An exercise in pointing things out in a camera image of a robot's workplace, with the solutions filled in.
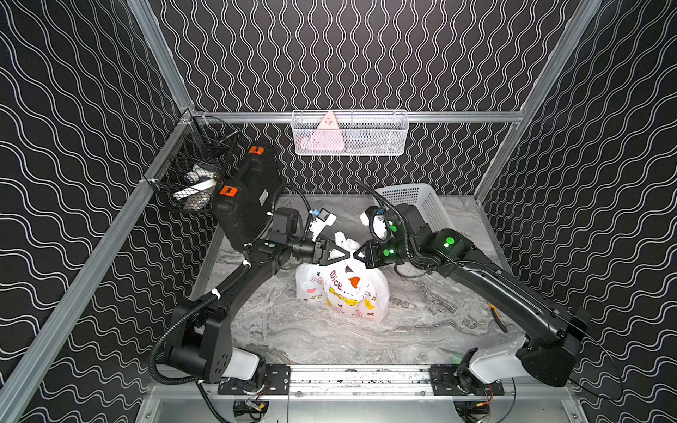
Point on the black wire wall basket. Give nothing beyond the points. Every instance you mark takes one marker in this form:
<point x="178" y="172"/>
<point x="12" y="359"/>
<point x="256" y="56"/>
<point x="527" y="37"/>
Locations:
<point x="207" y="139"/>

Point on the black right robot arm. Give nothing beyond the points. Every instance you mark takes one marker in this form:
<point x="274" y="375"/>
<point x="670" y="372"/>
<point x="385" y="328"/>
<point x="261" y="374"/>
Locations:
<point x="552" y="339"/>

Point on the white printed plastic bag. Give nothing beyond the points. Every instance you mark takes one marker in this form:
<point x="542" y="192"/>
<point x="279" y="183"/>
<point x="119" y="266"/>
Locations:
<point x="348" y="287"/>

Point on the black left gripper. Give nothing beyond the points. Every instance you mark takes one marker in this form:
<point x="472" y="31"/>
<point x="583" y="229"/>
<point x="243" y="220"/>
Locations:
<point x="320" y="249"/>

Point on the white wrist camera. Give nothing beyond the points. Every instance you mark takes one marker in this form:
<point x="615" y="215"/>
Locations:
<point x="321" y="218"/>
<point x="368" y="216"/>

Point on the white perforated plastic basket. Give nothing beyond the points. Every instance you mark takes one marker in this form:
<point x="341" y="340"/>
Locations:
<point x="422" y="196"/>

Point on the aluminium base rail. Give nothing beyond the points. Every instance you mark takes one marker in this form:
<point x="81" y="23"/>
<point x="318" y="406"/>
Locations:
<point x="385" y="382"/>

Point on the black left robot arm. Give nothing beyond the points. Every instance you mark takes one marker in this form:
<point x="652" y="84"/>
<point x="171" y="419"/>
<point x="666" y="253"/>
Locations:
<point x="198" y="346"/>

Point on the white rolls in wire basket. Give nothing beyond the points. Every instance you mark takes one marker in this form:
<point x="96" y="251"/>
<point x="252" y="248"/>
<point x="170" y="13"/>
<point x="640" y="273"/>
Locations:
<point x="201" y="181"/>

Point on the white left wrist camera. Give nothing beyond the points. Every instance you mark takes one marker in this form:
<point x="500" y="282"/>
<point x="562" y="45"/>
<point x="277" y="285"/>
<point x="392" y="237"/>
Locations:
<point x="321" y="218"/>

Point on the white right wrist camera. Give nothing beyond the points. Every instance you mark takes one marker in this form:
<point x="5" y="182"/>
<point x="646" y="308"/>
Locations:
<point x="368" y="216"/>

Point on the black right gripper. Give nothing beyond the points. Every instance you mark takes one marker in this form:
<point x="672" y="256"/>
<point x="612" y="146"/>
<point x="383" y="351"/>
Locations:
<point x="370" y="258"/>

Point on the yellow handled pliers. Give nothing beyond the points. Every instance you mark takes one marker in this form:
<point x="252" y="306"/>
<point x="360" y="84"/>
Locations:
<point x="497" y="318"/>

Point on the clear wall shelf basket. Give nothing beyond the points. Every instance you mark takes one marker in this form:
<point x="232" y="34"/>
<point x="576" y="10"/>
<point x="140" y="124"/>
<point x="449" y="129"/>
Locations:
<point x="366" y="132"/>

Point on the pink triangle item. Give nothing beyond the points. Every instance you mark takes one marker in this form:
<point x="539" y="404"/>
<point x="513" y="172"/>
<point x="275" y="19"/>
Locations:
<point x="327" y="137"/>

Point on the black tool case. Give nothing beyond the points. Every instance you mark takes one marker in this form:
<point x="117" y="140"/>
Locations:
<point x="241" y="203"/>

